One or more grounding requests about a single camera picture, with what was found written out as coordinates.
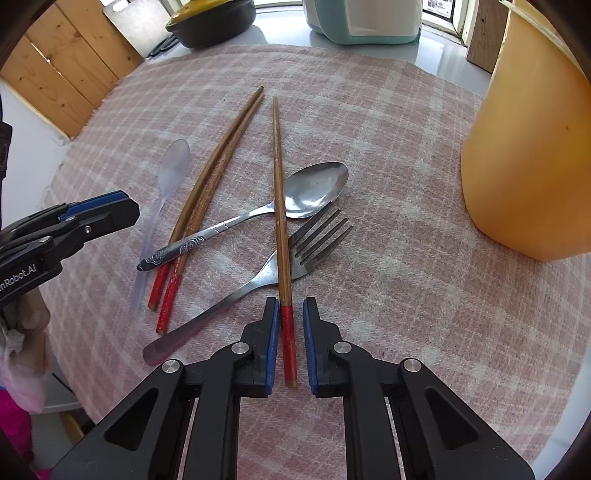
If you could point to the red-tipped wooden chopstick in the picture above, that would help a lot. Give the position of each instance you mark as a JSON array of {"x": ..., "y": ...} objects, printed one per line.
[
  {"x": 159, "y": 286},
  {"x": 288, "y": 341},
  {"x": 167, "y": 304}
]

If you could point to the wooden slat board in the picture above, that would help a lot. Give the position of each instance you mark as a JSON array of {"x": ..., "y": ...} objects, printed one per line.
[{"x": 60, "y": 69}]

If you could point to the metal spoon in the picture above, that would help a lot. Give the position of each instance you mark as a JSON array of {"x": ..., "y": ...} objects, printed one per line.
[{"x": 314, "y": 189}]

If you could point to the yellow pot lid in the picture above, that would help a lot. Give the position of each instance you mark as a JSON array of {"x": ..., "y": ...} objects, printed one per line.
[{"x": 194, "y": 11}]

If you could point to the dark cloth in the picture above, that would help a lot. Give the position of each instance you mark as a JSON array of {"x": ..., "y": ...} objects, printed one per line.
[{"x": 4, "y": 147}]

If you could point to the black ceramic pot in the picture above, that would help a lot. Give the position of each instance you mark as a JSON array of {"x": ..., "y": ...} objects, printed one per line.
[{"x": 217, "y": 32}]

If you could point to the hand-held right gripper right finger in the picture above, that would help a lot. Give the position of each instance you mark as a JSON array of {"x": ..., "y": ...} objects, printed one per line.
[{"x": 310, "y": 346}]

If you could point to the yellow plastic container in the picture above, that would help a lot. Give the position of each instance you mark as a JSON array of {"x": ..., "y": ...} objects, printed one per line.
[{"x": 531, "y": 161}]

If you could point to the white cutting board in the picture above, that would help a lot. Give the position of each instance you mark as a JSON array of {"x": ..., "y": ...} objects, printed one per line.
[{"x": 138, "y": 27}]

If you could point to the person's left hand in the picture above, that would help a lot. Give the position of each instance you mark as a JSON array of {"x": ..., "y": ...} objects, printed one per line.
[{"x": 34, "y": 318}]

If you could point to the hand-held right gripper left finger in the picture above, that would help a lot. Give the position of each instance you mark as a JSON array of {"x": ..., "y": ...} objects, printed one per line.
[{"x": 273, "y": 346}]

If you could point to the white window frame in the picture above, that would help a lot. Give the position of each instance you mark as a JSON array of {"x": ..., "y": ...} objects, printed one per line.
[{"x": 457, "y": 18}]

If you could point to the pink plaid cloth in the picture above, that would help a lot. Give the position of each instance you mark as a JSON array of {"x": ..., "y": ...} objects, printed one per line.
[{"x": 392, "y": 300}]

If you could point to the metal fork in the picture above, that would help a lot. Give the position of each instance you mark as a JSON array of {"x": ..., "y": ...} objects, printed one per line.
[{"x": 302, "y": 265}]

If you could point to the clear plastic spoon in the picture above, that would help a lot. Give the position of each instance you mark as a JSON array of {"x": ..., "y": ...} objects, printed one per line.
[{"x": 175, "y": 161}]

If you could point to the wood-grain panel board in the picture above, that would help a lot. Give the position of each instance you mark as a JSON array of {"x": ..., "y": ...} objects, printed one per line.
[{"x": 485, "y": 37}]

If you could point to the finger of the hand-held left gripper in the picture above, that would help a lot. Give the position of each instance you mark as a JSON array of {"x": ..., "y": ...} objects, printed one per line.
[
  {"x": 111, "y": 219},
  {"x": 101, "y": 203}
]

